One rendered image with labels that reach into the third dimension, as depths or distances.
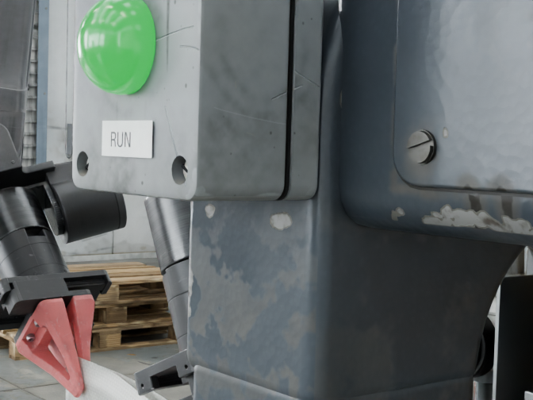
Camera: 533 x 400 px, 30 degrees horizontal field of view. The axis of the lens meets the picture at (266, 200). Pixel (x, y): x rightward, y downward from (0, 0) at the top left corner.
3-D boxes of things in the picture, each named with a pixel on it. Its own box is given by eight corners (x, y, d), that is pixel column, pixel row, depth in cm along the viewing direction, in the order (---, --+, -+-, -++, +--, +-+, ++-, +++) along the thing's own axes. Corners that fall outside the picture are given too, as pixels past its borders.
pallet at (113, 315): (-34, 313, 632) (-33, 291, 631) (132, 300, 706) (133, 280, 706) (22, 336, 566) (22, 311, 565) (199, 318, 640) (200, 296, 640)
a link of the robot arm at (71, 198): (-33, 176, 97) (-36, 125, 90) (78, 148, 102) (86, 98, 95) (5, 281, 93) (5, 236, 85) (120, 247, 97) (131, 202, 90)
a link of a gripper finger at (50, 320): (147, 362, 82) (106, 273, 87) (70, 374, 78) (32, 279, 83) (116, 406, 86) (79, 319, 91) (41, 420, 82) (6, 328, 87)
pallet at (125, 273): (-34, 291, 631) (-34, 268, 631) (136, 282, 699) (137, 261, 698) (10, 311, 563) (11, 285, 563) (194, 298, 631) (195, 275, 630)
